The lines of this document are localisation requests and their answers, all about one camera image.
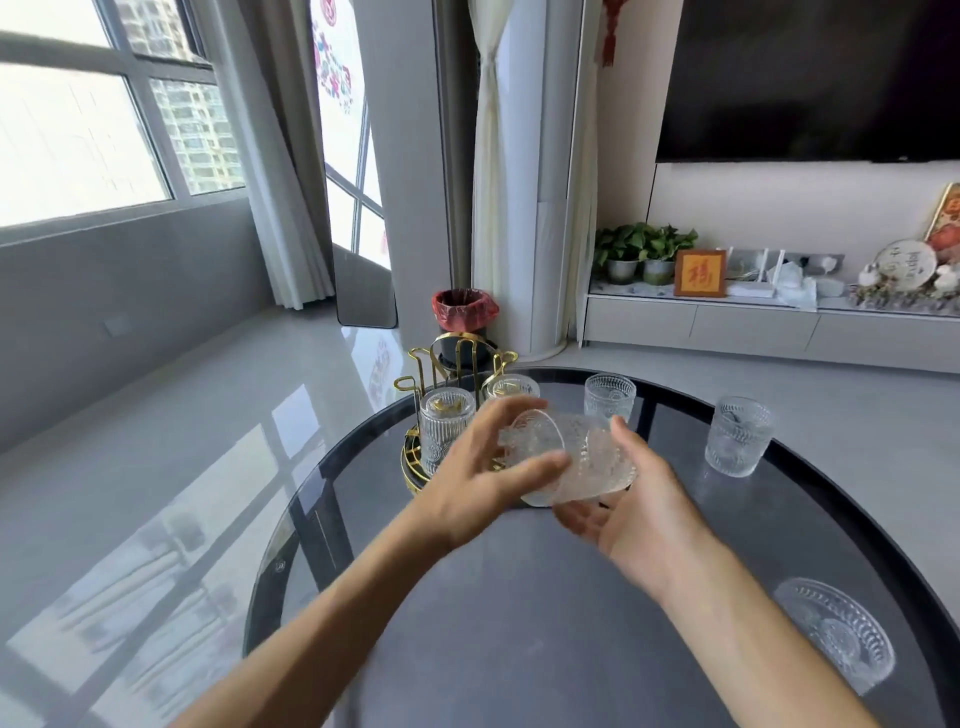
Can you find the person's right hand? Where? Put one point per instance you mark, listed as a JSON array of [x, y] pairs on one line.
[[645, 525]]

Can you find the person's left hand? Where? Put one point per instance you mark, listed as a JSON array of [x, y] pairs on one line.
[[457, 487]]

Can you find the person's right thumb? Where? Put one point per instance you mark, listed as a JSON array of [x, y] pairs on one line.
[[630, 450]]

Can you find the person's left thumb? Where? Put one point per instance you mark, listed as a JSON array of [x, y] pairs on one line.
[[536, 472]]

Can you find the embossed clear glass cup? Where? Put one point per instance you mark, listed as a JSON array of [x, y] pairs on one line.
[[739, 439], [585, 457], [444, 431], [609, 397], [511, 386], [836, 634]]

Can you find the person's right forearm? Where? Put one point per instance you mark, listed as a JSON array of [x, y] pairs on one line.
[[750, 645]]

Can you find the person's left forearm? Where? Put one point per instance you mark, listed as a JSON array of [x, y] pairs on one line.
[[322, 637]]

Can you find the white television cabinet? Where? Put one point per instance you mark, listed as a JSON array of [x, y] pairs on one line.
[[750, 330]]

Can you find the trash bin with red bag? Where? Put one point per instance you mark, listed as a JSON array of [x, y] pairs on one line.
[[465, 309]]

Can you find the orange framed calligraphy picture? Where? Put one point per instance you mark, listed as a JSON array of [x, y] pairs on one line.
[[700, 274]]

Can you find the white router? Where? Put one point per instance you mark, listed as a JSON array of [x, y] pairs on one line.
[[750, 287]]

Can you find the green potted plant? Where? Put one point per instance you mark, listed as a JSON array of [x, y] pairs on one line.
[[666, 247], [619, 246]]

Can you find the white plastic bag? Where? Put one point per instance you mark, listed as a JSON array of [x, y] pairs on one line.
[[795, 289]]

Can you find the white standing air conditioner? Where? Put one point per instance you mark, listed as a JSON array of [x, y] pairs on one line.
[[544, 187]]

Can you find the white figurine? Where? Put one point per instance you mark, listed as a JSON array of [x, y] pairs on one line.
[[947, 280], [868, 276]]

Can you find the tied white curtain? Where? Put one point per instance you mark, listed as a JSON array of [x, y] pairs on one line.
[[489, 165]]

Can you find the round decorative plate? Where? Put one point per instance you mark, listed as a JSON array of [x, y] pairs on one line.
[[906, 264]]

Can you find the colourful framed picture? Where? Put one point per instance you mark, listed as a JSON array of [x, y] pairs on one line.
[[946, 221]]

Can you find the white sheer curtain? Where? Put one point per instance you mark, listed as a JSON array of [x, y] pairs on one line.
[[262, 165]]

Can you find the red hanging knot ornament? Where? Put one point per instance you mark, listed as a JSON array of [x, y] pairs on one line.
[[613, 30]]

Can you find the red paper-cut window decoration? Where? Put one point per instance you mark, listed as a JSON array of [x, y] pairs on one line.
[[334, 67]]

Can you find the grey drape curtain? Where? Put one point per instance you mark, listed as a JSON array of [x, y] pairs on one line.
[[289, 90]]

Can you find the large window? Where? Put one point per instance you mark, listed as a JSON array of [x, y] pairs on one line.
[[75, 127]]

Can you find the black wall television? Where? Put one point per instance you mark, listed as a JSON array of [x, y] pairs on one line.
[[810, 75]]

